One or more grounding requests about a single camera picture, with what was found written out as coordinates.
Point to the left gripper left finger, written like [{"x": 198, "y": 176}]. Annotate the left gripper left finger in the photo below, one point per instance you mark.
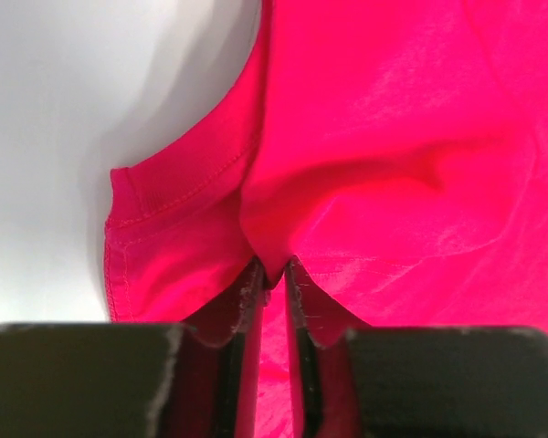
[{"x": 193, "y": 378}]

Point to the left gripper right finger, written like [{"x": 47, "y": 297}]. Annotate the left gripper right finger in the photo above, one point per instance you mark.
[{"x": 352, "y": 379}]

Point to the pink t-shirt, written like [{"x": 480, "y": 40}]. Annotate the pink t-shirt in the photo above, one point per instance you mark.
[{"x": 399, "y": 149}]

